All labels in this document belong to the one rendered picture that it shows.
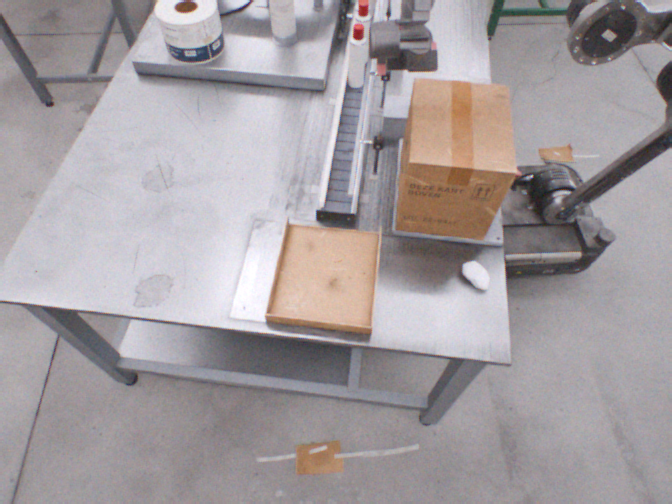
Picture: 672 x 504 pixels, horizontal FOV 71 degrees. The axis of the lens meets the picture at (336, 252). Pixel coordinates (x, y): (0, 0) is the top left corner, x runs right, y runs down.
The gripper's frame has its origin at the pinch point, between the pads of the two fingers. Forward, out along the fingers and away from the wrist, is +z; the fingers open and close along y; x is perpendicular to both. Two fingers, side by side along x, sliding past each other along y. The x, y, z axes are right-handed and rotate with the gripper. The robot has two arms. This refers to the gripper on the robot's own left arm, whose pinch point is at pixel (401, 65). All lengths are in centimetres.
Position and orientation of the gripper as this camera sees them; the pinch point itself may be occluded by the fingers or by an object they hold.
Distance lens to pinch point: 125.2
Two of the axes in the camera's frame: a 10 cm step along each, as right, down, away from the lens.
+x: 0.6, 9.9, 1.2
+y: -10.0, 0.6, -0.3
